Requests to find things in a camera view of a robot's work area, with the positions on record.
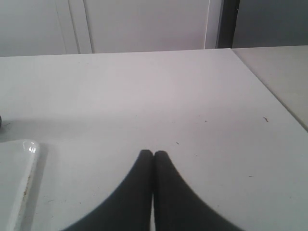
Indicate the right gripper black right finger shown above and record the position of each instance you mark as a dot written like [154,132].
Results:
[177,207]

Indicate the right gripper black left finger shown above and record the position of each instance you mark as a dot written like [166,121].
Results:
[129,206]

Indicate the white plastic tray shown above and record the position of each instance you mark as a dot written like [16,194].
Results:
[18,163]

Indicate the black post in background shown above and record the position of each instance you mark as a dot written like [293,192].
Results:
[227,23]

